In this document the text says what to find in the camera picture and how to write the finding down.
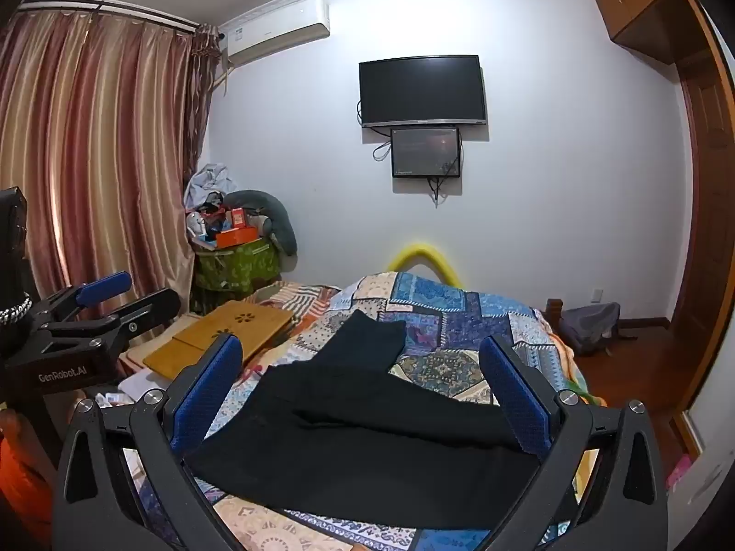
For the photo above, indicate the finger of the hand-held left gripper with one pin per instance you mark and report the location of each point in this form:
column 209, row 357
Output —
column 138, row 313
column 106, row 288

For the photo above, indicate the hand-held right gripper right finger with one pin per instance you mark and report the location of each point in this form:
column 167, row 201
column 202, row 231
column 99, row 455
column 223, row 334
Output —
column 517, row 399

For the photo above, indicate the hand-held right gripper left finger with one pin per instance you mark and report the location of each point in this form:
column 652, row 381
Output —
column 209, row 393

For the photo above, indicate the black pants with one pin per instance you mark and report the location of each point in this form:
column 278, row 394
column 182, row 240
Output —
column 367, row 459

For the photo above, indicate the wooden lap desk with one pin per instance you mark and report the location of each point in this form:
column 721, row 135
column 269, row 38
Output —
column 229, row 327

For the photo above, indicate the white crumpled cloth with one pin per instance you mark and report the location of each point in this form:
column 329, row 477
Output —
column 140, row 387

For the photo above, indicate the patchwork printed blanket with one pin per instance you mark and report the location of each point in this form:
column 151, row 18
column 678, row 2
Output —
column 453, row 327

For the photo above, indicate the grey backpack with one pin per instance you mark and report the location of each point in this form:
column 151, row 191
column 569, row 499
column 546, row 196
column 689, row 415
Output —
column 591, row 327

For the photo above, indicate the orange bag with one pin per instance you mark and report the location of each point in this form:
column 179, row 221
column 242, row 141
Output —
column 23, row 476

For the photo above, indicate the orange box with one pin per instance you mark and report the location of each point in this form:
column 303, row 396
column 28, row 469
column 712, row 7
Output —
column 235, row 236

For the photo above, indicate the striped cloth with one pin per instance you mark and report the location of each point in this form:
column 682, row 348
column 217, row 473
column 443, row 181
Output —
column 298, row 298

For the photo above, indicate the striped pink curtain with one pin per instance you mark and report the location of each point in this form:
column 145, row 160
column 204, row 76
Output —
column 86, row 155

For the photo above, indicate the light blue clothes heap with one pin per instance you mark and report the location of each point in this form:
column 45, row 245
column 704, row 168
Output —
column 209, row 181

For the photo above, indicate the grey pillow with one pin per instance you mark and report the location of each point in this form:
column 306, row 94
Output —
column 281, row 218

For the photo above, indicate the yellow foam tube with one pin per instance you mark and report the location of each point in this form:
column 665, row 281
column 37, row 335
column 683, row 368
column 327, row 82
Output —
column 422, row 252

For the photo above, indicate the wooden door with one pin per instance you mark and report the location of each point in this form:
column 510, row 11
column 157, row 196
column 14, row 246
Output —
column 703, row 212

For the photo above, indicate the curtain rod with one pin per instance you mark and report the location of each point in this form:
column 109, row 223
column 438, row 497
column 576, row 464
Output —
column 115, row 11

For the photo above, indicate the white air conditioner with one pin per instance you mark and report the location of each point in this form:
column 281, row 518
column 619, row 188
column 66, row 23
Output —
column 275, row 28

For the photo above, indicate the wooden bed post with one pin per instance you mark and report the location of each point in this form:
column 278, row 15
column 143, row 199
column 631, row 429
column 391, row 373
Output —
column 554, row 315

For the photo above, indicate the small black wall monitor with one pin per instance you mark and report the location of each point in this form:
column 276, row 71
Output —
column 426, row 152

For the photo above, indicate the black wall television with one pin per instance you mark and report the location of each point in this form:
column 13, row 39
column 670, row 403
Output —
column 422, row 90

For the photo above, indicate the wooden wall cabinet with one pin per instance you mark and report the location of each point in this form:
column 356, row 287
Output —
column 637, row 0

